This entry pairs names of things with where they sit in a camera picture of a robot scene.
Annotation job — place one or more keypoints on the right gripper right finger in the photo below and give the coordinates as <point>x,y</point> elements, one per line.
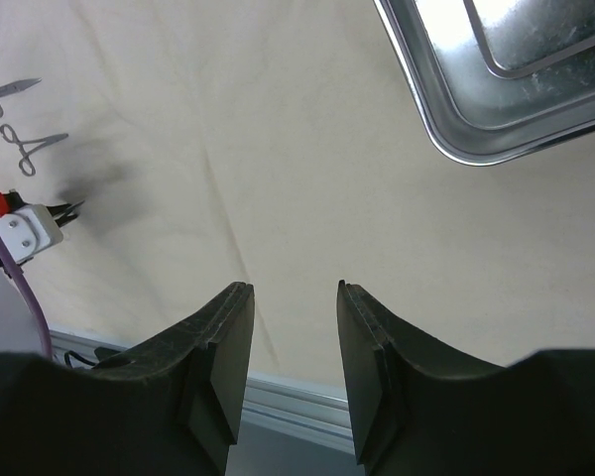
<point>378,348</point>

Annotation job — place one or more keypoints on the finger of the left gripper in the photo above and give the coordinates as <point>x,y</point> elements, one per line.
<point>65,213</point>

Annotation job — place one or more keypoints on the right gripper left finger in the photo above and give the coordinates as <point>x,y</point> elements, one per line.
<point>180,394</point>

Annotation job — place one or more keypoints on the steel surgical forceps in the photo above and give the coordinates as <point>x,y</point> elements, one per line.
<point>27,148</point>

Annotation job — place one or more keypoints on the beige cloth wrap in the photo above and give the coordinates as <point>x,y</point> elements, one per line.
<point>276,143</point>

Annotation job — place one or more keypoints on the stainless steel instrument tray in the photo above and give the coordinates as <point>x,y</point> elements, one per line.
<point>494,81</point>

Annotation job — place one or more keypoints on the aluminium front rail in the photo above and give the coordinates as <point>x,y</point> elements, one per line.
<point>312,412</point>

